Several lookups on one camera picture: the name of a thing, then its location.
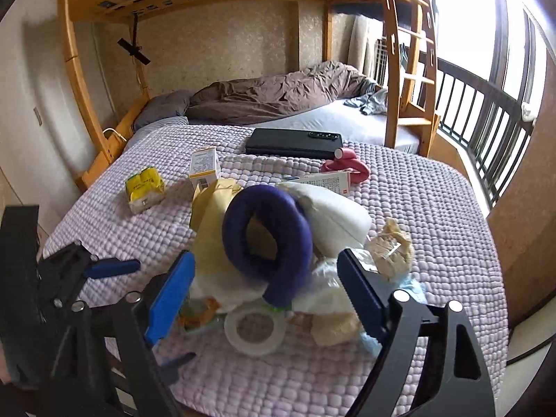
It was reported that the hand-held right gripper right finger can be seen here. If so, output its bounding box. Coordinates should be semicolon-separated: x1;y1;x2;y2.
336;247;496;417

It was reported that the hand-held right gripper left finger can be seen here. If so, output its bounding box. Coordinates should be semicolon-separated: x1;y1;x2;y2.
37;250;197;417

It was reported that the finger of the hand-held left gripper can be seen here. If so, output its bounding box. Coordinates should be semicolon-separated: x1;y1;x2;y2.
161;353;197;385
40;242;141;301

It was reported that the yellow paper bag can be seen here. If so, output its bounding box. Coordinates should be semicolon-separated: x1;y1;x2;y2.
190;178;279;279

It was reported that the yellow tissue packet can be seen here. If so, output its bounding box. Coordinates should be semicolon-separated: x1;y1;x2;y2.
125;167;166;215

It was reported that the navy foam ring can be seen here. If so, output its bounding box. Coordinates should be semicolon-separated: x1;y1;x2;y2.
221;185;314;309

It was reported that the orange and green snack wrapper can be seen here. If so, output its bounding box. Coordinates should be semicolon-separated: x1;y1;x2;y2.
178;297;227;335

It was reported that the crumpled brown paper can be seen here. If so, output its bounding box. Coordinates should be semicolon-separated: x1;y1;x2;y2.
310;313;363;348
366;218;414;281

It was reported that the clear tape roll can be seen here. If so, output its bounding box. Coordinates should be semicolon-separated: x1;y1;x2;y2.
223;303;284;357

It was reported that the white plastic pouch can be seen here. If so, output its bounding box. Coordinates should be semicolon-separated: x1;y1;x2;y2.
276;181;373;257

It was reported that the lilac quilted blanket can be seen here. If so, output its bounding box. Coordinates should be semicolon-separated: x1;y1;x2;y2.
41;124;509;417

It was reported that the white box with barcode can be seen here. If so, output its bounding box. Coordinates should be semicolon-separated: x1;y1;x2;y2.
282;171;353;195

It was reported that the pink hand grip trainer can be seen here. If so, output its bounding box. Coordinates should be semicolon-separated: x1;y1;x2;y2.
320;148;371;184

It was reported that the white and orange medicine box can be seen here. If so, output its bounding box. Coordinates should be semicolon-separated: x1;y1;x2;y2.
188;148;221;192

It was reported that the striped pillow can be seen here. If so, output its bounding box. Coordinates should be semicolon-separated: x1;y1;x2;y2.
130;115;189;144

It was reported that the black flat box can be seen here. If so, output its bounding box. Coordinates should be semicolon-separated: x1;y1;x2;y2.
244;128;344;160

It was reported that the grey mattress sheet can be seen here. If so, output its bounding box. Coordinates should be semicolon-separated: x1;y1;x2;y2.
191;98;422;155

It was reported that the grey pillow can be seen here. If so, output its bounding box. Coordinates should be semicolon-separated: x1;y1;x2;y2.
134;90;195;131

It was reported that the grey-green garment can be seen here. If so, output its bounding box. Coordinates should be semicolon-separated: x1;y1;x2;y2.
345;89;389;116

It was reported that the wooden bunk ladder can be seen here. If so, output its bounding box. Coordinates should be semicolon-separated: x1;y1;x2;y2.
382;0;441;157

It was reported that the brown duvet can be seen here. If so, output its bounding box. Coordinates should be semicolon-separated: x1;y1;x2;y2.
185;61;383;126

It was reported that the black phone holder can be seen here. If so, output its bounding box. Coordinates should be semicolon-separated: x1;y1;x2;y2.
117;13;152;67

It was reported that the dark window railing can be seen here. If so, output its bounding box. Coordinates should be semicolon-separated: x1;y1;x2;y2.
434;56;537;209

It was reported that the beige curtain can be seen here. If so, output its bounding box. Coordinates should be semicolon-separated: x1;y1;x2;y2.
350;15;385;81

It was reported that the wooden bunk bed frame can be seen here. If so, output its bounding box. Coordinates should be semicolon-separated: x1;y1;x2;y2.
58;0;439;192

